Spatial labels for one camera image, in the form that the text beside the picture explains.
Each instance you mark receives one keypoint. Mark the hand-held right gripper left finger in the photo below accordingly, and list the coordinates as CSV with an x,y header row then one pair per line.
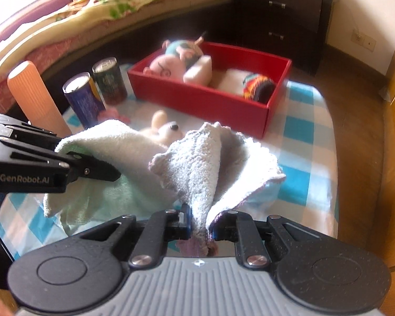
x,y
185,223

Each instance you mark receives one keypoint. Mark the blue checkered tablecloth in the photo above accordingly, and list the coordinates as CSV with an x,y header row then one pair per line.
x,y
302,144

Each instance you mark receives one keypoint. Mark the pink floral bedsheet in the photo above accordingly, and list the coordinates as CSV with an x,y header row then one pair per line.
x,y
26,56

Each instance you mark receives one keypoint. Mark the purple towel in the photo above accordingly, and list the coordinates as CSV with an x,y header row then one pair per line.
x,y
200,168

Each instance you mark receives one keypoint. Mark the white soft block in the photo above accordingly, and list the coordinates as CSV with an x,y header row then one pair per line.
x,y
197,70

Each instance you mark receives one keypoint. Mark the white bunny plush toy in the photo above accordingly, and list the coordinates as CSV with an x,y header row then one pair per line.
x,y
166,130

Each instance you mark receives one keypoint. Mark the dark green drink can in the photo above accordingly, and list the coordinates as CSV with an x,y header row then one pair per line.
x,y
110,82

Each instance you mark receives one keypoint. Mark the blue drink can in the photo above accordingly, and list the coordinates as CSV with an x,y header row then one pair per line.
x,y
84,103

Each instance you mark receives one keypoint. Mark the small pink cloth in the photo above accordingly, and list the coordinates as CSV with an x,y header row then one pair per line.
x,y
113,115

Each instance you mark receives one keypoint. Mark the light green towel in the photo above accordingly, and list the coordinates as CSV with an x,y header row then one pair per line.
x,y
118,200

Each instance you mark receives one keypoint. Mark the wall power outlet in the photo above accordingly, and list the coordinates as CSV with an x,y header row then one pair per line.
x,y
363,40

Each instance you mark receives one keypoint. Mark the orange ribbed cylinder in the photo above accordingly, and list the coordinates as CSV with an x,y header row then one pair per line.
x,y
36,98

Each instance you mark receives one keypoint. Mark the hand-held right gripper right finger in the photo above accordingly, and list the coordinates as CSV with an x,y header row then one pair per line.
x,y
228,227

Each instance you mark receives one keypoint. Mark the floral quilt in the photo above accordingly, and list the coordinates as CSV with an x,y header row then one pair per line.
x,y
85,16

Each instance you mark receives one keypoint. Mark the pink pig plush toy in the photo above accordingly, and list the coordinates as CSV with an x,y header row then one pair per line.
x,y
171,61

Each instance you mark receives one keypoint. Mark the maroon window seat cushion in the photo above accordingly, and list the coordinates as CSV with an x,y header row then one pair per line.
x,y
26,13

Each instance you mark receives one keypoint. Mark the dark wooden nightstand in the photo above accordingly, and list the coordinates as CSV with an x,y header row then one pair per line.
x,y
283,23

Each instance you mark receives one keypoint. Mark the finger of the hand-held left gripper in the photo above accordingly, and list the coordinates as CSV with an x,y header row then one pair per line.
x,y
19,126
95,170

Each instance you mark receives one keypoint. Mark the colorful knitted item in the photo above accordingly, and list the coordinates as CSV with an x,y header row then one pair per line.
x,y
260,87

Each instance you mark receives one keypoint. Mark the red cardboard box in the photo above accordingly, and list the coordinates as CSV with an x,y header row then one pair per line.
x,y
204,105

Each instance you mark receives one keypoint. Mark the dark wooden bed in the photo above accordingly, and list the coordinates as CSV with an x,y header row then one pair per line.
x,y
151,29

